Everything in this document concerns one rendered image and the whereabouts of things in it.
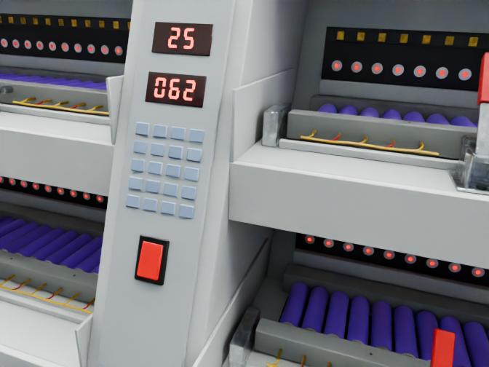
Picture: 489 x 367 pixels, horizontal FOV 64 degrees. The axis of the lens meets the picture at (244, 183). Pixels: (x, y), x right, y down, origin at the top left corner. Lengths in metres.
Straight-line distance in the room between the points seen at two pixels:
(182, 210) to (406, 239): 0.15
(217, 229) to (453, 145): 0.19
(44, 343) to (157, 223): 0.17
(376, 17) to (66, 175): 0.36
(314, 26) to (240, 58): 0.22
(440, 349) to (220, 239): 0.17
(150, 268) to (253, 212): 0.08
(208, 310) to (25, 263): 0.24
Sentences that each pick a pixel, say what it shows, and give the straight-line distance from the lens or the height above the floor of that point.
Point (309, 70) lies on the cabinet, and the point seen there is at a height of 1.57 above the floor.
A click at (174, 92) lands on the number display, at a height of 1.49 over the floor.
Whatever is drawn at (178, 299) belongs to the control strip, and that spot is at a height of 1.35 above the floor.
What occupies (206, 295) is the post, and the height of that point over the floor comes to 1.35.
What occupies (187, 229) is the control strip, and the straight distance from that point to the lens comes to 0.28.
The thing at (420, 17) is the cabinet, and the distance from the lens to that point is 0.49.
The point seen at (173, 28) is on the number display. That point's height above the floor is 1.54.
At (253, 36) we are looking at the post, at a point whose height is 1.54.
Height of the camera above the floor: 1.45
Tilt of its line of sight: 3 degrees down
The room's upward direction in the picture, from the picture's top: 8 degrees clockwise
